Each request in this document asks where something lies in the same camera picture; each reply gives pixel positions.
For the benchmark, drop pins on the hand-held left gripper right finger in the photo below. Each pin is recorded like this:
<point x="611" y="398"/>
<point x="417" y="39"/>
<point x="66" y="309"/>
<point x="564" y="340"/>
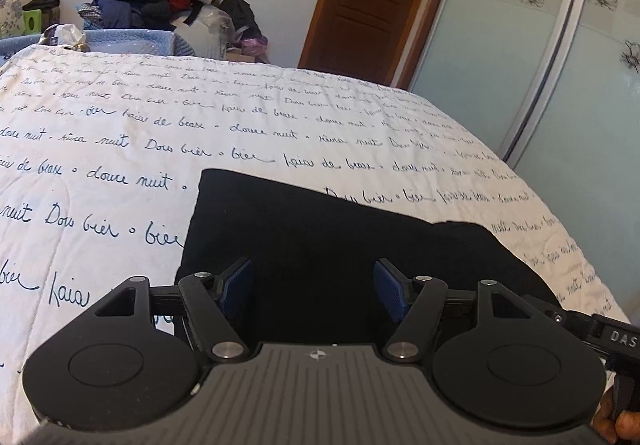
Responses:
<point x="390" y="290"/>

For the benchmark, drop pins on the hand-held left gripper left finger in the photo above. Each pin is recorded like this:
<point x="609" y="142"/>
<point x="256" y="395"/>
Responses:
<point x="235" y="287"/>

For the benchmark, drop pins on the black pants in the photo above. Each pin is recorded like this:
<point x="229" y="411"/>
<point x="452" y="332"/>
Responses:
<point x="325" y="235"/>

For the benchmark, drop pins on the person's right hand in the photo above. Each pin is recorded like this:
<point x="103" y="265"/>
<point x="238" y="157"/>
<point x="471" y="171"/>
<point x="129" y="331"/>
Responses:
<point x="625" y="430"/>

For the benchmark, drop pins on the white script-printed bed blanket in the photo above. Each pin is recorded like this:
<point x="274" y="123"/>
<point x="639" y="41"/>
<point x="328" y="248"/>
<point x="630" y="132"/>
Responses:
<point x="125" y="150"/>

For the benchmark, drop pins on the frosted glass wardrobe door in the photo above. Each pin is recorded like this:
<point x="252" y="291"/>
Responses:
<point x="475" y="50"/>
<point x="600" y="125"/>

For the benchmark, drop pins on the purple cloth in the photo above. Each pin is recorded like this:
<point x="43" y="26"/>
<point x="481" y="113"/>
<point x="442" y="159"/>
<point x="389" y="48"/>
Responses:
<point x="254" y="47"/>

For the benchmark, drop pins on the blue quilted cover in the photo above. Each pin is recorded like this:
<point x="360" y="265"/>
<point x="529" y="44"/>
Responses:
<point x="135" y="41"/>

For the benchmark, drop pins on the black garment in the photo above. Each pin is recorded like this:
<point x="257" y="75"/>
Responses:
<point x="242" y="17"/>

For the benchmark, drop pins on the brown wooden door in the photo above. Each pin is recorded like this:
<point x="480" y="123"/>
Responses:
<point x="370" y="0"/>

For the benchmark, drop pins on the navy blue garment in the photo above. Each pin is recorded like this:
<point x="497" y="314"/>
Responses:
<point x="130" y="7"/>

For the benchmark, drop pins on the green box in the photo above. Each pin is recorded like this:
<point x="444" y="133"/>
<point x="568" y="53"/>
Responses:
<point x="31" y="21"/>

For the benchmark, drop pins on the black cloth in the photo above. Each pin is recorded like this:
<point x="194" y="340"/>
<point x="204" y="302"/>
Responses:
<point x="42" y="2"/>

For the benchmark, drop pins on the flower-printed pillow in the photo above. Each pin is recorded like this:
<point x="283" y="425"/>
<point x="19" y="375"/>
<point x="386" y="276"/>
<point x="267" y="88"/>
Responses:
<point x="10" y="7"/>

